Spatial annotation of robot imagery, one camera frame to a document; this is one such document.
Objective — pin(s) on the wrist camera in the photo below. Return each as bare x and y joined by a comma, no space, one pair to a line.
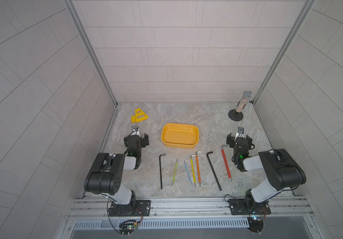
135,130
240,132

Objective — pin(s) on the blue hex key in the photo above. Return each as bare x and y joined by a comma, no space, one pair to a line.
187,170

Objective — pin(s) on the yellow hex key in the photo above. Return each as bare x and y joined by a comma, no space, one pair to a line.
192,168

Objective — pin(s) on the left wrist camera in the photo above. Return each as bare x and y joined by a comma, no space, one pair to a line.
135,130

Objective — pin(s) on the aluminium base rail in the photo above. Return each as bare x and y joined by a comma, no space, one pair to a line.
195,207

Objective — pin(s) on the red hex key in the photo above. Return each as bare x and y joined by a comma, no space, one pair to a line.
225,161

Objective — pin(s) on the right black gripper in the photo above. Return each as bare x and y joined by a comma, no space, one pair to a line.
231,139

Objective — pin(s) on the left circuit board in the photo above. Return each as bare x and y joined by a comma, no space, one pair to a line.
128,227

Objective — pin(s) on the circuit board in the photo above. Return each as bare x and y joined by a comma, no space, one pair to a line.
128,227
255,225

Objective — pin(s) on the yellow plastic storage box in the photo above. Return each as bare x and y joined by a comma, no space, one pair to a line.
180,135

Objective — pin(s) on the long black hex key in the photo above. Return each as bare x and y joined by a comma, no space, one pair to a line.
213,171

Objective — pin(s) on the right circuit board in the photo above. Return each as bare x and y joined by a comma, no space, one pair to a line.
255,225

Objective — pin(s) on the black hex key left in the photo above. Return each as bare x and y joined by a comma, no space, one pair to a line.
160,167

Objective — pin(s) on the green hex key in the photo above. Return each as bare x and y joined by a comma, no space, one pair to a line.
174,173

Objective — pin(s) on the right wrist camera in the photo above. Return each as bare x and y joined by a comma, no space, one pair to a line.
240,132

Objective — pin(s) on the orange hex key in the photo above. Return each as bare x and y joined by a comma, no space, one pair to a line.
197,165

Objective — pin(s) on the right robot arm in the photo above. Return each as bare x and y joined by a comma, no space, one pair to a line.
282,172

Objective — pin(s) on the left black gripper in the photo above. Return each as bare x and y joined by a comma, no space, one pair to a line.
141,141

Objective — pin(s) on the glitter microphone on stand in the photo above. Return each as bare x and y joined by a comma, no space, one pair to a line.
236,114

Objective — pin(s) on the yellow triangular plastic stand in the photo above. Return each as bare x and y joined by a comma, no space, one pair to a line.
139,116

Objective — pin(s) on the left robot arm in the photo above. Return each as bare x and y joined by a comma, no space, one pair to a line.
105,177

